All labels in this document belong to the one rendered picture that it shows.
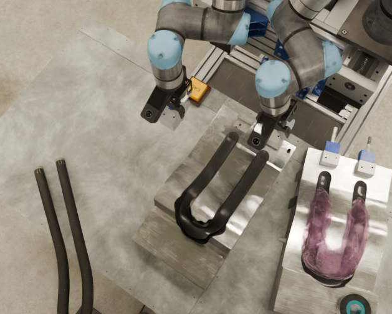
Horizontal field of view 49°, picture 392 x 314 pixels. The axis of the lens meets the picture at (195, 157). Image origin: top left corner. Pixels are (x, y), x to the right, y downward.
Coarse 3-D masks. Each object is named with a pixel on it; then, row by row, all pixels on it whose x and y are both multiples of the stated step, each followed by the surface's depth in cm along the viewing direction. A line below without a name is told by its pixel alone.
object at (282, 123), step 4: (292, 100) 113; (296, 100) 113; (296, 104) 114; (288, 108) 108; (292, 108) 113; (296, 108) 117; (260, 112) 116; (264, 112) 109; (284, 112) 107; (288, 112) 113; (292, 112) 116; (272, 116) 108; (276, 116) 108; (284, 116) 113; (288, 116) 113; (280, 120) 113; (284, 120) 114; (280, 124) 112; (284, 124) 113; (276, 128) 117; (280, 128) 114
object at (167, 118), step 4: (192, 92) 133; (184, 96) 132; (188, 96) 132; (184, 100) 131; (168, 108) 130; (164, 112) 128; (168, 112) 128; (172, 112) 128; (160, 116) 127; (164, 116) 127; (168, 116) 127; (172, 116) 127; (160, 120) 130; (164, 120) 128; (168, 120) 127; (172, 120) 127; (176, 120) 128; (164, 124) 131; (168, 124) 128; (172, 124) 127; (176, 124) 130; (172, 128) 130
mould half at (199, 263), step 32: (224, 128) 133; (192, 160) 131; (288, 160) 133; (160, 192) 123; (224, 192) 126; (256, 192) 127; (160, 224) 127; (160, 256) 124; (192, 256) 124; (224, 256) 124
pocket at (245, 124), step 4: (240, 116) 136; (236, 120) 137; (240, 120) 137; (244, 120) 135; (232, 124) 135; (236, 124) 136; (244, 124) 136; (248, 124) 136; (240, 128) 136; (244, 128) 136; (248, 128) 136; (244, 132) 135
